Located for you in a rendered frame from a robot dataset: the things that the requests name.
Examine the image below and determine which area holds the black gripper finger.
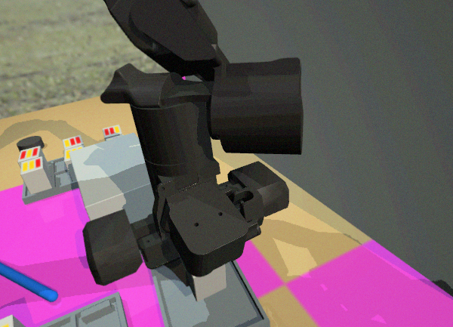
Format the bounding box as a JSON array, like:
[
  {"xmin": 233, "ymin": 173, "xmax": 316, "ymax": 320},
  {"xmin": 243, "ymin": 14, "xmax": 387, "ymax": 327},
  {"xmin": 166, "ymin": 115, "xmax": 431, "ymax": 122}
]
[{"xmin": 140, "ymin": 238, "xmax": 190, "ymax": 286}]

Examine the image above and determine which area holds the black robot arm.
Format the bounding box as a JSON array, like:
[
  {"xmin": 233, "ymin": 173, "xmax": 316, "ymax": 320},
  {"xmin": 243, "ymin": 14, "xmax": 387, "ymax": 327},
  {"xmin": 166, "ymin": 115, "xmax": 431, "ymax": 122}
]
[{"xmin": 100, "ymin": 0, "xmax": 304, "ymax": 276}]

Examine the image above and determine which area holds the blue rod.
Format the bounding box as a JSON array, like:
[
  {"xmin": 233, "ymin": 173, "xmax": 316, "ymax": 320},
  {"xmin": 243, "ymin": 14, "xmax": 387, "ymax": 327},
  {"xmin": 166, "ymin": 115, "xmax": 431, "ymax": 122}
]
[{"xmin": 0, "ymin": 262, "xmax": 58, "ymax": 303}]

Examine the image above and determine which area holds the pale grey wall panel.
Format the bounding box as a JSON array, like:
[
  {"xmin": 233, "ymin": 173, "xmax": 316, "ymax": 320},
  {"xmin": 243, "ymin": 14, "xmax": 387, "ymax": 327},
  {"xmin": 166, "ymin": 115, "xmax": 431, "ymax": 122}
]
[{"xmin": 198, "ymin": 0, "xmax": 453, "ymax": 297}]

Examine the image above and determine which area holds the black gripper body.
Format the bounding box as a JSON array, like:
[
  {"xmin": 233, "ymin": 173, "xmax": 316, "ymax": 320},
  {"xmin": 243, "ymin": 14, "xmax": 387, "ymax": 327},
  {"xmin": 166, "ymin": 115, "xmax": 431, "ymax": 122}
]
[{"xmin": 82, "ymin": 145, "xmax": 289, "ymax": 286}]

